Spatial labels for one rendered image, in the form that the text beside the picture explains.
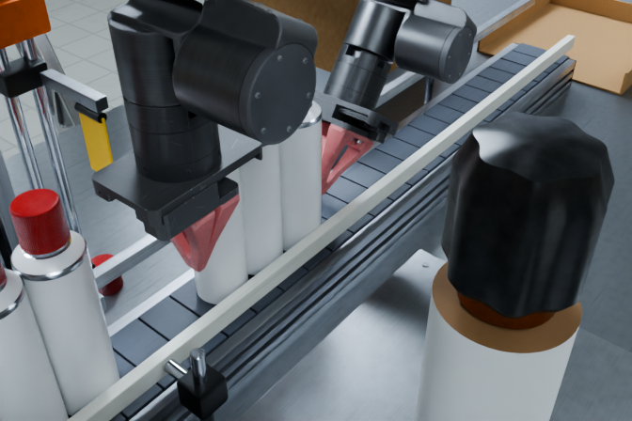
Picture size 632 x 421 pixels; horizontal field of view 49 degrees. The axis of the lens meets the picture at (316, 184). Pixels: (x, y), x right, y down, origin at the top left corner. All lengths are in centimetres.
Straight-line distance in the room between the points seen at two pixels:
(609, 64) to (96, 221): 88
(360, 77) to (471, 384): 38
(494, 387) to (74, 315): 29
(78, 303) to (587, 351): 44
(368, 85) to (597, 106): 54
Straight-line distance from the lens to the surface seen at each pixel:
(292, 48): 38
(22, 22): 53
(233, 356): 66
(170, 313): 69
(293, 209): 70
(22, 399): 55
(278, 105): 38
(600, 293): 83
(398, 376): 63
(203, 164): 46
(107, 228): 89
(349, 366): 64
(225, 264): 65
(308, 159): 67
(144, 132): 45
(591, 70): 129
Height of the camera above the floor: 137
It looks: 36 degrees down
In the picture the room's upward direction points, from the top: straight up
